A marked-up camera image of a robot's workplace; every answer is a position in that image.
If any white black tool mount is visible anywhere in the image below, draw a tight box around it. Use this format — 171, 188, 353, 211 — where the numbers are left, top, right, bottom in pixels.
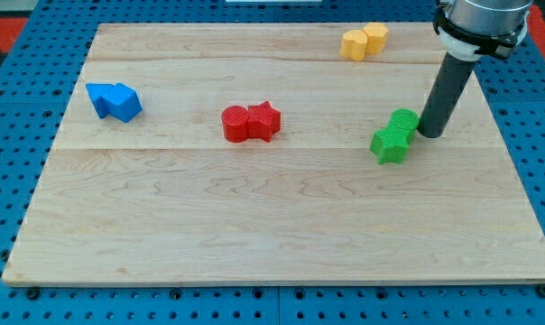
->
433, 5, 529, 61

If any yellow heart block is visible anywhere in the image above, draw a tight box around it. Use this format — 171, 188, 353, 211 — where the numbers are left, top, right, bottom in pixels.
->
339, 30, 368, 61

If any green star block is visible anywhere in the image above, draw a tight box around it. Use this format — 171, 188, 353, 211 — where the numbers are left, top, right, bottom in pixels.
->
369, 128, 413, 164

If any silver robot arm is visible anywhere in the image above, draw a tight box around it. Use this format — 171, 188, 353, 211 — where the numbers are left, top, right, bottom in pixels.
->
418, 0, 532, 138

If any yellow hexagon block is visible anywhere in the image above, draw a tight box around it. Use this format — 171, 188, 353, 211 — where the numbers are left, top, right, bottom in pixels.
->
363, 23, 389, 54

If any red star block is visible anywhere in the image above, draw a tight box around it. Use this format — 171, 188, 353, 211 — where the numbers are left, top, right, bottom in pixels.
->
248, 101, 282, 142

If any blue triangle block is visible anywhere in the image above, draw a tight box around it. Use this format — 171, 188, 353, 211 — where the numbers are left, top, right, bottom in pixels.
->
86, 83, 113, 119

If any wooden board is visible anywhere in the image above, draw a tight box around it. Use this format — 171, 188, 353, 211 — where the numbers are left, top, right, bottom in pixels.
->
2, 23, 545, 287

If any green cylinder block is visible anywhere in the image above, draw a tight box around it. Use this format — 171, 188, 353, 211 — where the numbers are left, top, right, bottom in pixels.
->
387, 108, 420, 144

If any blue cube block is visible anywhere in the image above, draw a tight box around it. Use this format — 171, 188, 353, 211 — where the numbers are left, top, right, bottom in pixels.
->
102, 83, 143, 123

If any red cylinder block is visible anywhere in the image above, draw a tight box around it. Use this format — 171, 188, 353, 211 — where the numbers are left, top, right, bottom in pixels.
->
221, 106, 249, 143

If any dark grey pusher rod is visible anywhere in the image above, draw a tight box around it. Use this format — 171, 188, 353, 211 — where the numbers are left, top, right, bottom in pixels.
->
418, 52, 476, 138

